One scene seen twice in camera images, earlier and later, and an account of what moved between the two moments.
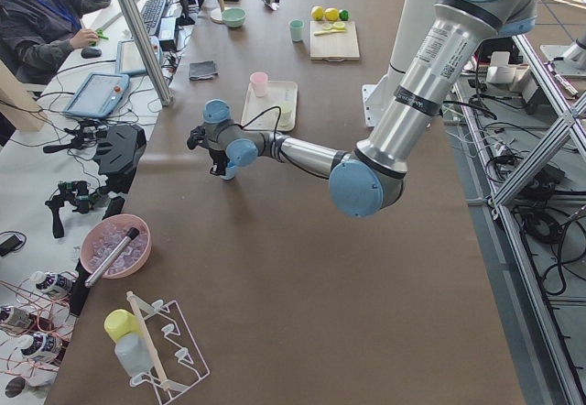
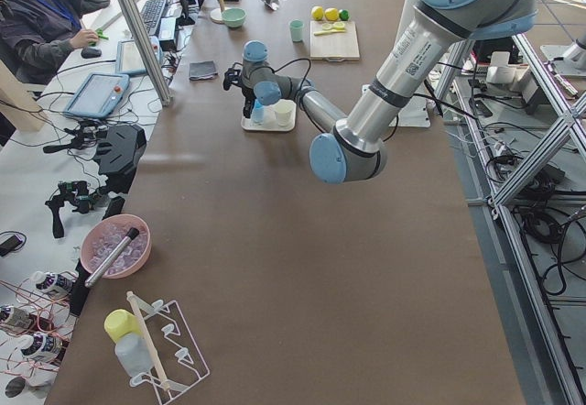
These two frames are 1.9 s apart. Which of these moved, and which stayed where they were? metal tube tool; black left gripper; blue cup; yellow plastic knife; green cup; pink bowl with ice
Moved: black left gripper; blue cup
Stayed: pink bowl with ice; yellow plastic knife; green cup; metal tube tool
